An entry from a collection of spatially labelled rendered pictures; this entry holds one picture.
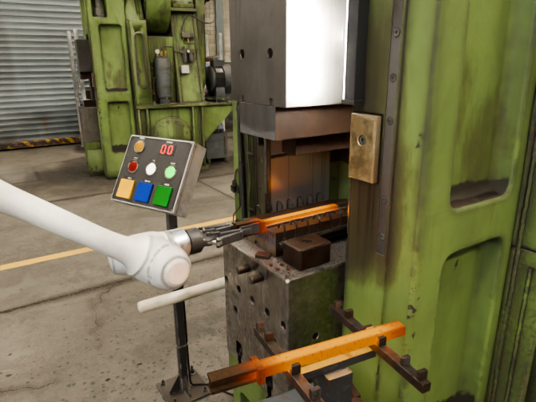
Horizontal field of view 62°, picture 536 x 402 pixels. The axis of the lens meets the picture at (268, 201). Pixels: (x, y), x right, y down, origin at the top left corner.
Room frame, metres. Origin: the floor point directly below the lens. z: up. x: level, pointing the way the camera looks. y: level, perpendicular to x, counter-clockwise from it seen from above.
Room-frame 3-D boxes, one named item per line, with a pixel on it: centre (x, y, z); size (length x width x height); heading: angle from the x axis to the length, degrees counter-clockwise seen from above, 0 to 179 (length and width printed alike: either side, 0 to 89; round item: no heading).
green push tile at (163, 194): (1.60, 0.39, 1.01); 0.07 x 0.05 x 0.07; 58
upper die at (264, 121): (1.44, -0.14, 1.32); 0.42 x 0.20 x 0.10; 123
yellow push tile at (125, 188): (1.70, 0.56, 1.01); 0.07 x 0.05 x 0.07; 58
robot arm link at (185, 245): (1.16, 0.26, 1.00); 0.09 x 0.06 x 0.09; 33
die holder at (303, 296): (1.40, -0.18, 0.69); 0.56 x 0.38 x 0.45; 123
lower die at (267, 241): (1.44, -0.14, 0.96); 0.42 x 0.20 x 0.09; 123
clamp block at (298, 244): (1.21, -0.11, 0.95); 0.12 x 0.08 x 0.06; 123
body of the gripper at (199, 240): (1.20, 0.19, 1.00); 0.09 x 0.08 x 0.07; 123
